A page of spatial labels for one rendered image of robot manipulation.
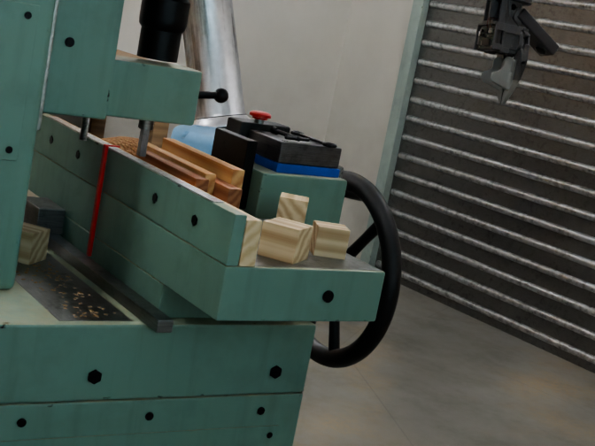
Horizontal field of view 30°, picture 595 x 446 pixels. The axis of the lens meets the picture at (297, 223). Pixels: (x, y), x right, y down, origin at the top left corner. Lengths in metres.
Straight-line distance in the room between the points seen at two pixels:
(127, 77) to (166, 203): 0.19
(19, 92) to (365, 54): 4.49
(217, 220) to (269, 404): 0.30
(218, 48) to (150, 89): 0.92
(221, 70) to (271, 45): 3.23
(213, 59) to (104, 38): 1.00
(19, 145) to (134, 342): 0.25
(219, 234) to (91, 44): 0.29
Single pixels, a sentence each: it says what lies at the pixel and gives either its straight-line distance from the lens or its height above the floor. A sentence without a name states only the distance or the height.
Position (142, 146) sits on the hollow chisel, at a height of 0.96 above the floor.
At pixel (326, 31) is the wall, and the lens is 5.71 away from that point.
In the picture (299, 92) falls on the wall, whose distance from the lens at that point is 5.67.
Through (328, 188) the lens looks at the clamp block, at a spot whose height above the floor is 0.95.
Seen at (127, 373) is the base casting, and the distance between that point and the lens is 1.26.
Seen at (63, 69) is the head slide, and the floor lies 1.05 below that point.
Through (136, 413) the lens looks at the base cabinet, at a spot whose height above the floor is 0.69.
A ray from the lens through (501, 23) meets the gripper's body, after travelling 2.21.
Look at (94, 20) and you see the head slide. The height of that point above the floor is 1.11.
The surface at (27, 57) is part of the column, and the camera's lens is 1.24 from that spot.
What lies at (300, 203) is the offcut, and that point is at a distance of 1.35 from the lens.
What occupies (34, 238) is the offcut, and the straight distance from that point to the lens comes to 1.41.
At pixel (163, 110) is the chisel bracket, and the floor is 1.02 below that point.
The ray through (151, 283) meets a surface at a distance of 1.29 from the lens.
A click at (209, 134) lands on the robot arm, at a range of 2.11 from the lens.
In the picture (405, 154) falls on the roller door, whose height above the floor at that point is 0.60.
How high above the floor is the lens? 1.17
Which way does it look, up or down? 11 degrees down
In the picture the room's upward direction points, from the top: 11 degrees clockwise
